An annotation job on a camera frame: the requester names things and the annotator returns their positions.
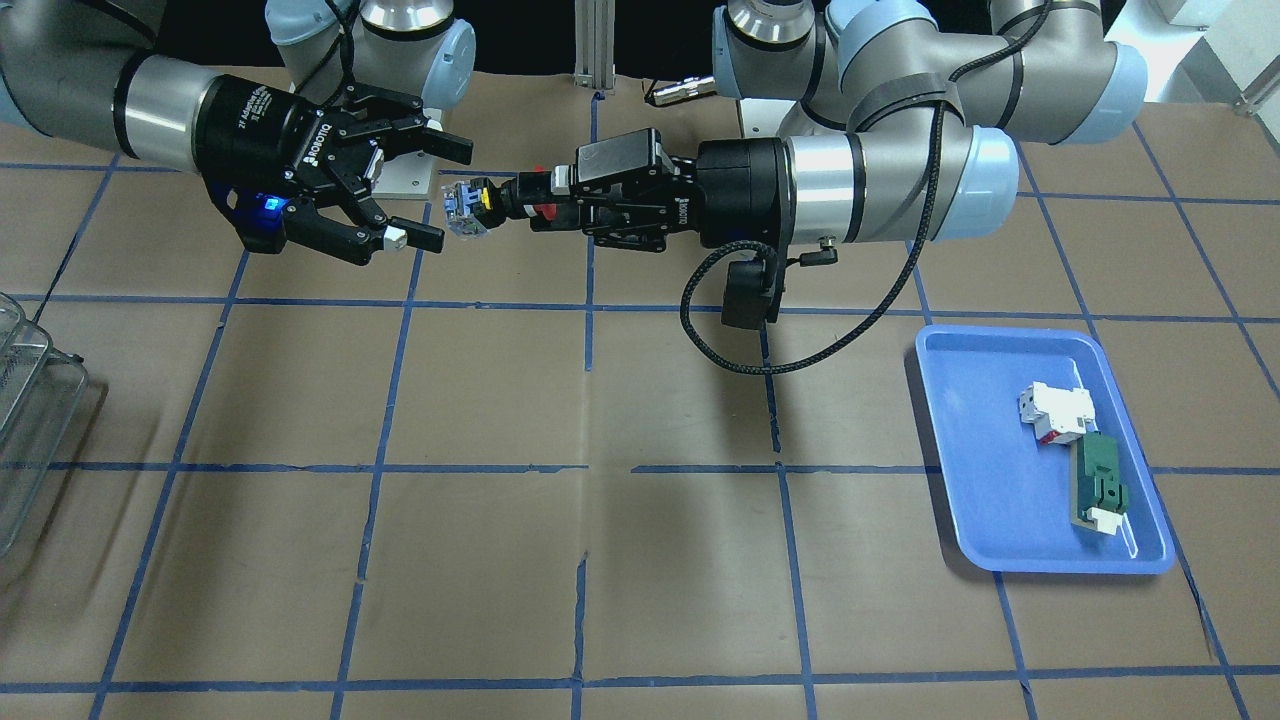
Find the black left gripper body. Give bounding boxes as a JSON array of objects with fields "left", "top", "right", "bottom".
[{"left": 572, "top": 128, "right": 791, "bottom": 252}]

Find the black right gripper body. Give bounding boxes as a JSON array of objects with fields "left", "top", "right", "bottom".
[{"left": 196, "top": 74, "right": 425, "bottom": 266}]

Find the red emergency stop button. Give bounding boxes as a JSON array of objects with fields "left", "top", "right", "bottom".
[{"left": 442, "top": 178, "right": 558, "bottom": 238}]

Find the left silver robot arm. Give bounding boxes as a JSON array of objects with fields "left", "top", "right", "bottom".
[{"left": 490, "top": 1, "right": 1148, "bottom": 252}]

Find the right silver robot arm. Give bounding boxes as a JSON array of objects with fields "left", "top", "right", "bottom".
[{"left": 3, "top": 1, "right": 476, "bottom": 266}]

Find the white red circuit breaker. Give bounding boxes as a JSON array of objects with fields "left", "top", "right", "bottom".
[{"left": 1018, "top": 380, "right": 1094, "bottom": 445}]

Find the blue plastic tray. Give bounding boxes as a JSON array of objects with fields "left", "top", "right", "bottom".
[{"left": 915, "top": 324, "right": 1175, "bottom": 575}]

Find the green terminal block module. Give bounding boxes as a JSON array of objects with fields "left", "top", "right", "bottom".
[{"left": 1070, "top": 430, "right": 1130, "bottom": 536}]

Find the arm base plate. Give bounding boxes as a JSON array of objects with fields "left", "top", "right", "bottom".
[
  {"left": 372, "top": 151, "right": 436, "bottom": 200},
  {"left": 737, "top": 99, "right": 796, "bottom": 138}
]

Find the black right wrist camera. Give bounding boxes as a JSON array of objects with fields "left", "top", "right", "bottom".
[{"left": 204, "top": 178, "right": 289, "bottom": 255}]

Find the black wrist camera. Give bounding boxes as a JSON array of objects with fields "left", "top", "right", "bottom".
[
  {"left": 719, "top": 245, "right": 783, "bottom": 331},
  {"left": 204, "top": 178, "right": 289, "bottom": 255}
]

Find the silver cable connector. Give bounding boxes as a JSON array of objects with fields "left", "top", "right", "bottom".
[{"left": 643, "top": 76, "right": 717, "bottom": 108}]

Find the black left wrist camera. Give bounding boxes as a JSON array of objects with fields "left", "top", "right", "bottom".
[{"left": 719, "top": 245, "right": 783, "bottom": 331}]

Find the aluminium frame post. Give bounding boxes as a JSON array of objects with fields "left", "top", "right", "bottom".
[{"left": 572, "top": 0, "right": 617, "bottom": 94}]

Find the black left wrist camera cable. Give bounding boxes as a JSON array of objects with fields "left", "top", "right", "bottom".
[{"left": 680, "top": 29, "right": 1030, "bottom": 377}]

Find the wire mesh shelf basket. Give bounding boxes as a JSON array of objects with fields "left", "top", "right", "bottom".
[{"left": 1, "top": 295, "right": 88, "bottom": 556}]

